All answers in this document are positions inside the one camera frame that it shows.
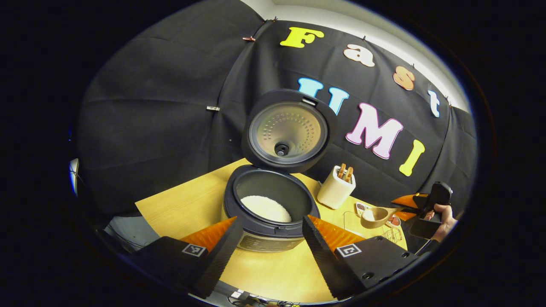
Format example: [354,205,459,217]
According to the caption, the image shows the wooden spoon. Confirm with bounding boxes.
[360,206,399,229]

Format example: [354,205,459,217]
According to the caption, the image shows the white toaster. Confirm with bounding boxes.
[317,165,357,210]

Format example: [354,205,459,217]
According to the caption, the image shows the white board edge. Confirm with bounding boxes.
[69,158,79,197]

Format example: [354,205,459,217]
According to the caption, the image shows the clear wire chopstick holder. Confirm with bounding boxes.
[381,225,404,246]

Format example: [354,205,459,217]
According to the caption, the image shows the heap of white rice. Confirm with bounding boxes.
[240,195,293,223]

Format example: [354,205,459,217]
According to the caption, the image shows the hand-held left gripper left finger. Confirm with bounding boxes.
[128,215,244,300]

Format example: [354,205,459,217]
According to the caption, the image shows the black backdrop cloth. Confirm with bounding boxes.
[77,0,478,214]

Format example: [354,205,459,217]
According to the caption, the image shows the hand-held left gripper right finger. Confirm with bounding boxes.
[302,215,421,301]

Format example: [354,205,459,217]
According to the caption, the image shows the dark grey rice cooker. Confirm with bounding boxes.
[222,88,337,253]

